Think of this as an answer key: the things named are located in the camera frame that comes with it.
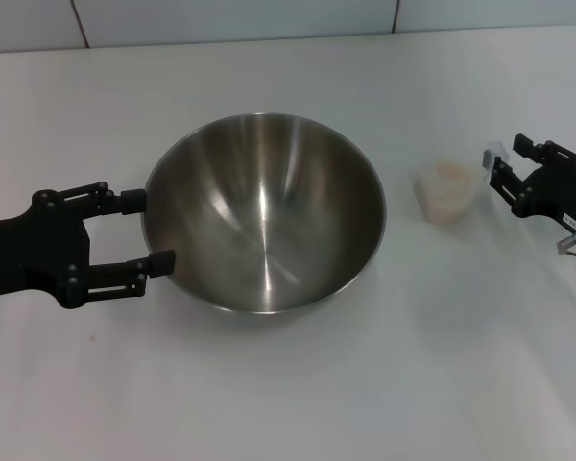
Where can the clear plastic measuring cup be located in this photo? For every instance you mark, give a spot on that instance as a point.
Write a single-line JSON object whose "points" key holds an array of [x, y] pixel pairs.
{"points": [[441, 192]]}

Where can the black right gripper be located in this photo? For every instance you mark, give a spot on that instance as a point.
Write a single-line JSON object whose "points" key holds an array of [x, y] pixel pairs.
{"points": [[557, 192]]}

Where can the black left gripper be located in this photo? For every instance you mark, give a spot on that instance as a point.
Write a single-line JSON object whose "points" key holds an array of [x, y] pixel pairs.
{"points": [[29, 254]]}

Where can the stainless steel mixing bowl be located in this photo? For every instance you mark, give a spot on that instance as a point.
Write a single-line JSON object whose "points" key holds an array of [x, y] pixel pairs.
{"points": [[269, 216]]}

